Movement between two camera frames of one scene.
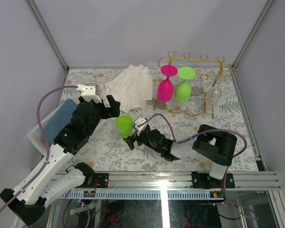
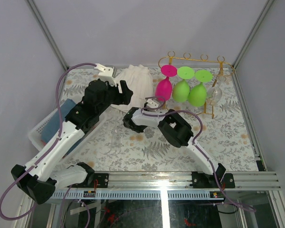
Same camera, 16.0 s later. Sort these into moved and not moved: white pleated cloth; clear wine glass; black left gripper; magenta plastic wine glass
Moved: black left gripper
Not moved: magenta plastic wine glass; white pleated cloth; clear wine glass
